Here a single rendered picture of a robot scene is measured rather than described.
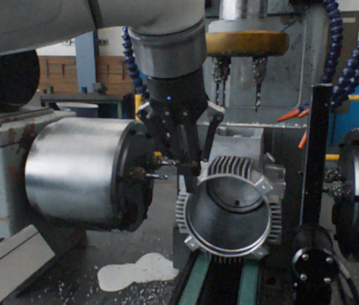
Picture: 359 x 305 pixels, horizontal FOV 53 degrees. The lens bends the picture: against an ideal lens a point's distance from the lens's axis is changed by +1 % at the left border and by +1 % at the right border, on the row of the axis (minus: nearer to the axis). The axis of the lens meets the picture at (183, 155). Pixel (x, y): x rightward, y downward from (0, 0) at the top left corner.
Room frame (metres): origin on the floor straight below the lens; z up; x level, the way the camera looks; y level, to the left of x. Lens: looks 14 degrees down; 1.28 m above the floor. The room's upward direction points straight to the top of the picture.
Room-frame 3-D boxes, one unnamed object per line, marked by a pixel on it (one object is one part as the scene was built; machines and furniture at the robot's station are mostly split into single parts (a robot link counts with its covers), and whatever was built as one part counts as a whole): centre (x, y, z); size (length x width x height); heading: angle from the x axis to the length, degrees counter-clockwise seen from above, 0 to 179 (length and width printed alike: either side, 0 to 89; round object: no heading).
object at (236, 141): (0.73, -0.11, 1.11); 0.12 x 0.11 x 0.07; 165
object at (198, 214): (0.69, -0.10, 1.01); 0.20 x 0.19 x 0.19; 165
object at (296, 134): (0.85, -0.14, 0.97); 0.30 x 0.11 x 0.34; 76
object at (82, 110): (2.20, 0.65, 0.93); 0.25 x 0.24 x 0.25; 176
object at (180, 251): (0.79, -0.01, 0.86); 0.07 x 0.06 x 0.12; 76
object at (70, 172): (0.78, 0.24, 1.04); 0.37 x 0.25 x 0.25; 76
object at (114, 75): (5.30, 1.92, 0.71); 2.21 x 0.95 x 1.43; 86
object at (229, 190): (0.78, -0.13, 1.02); 0.15 x 0.02 x 0.15; 76
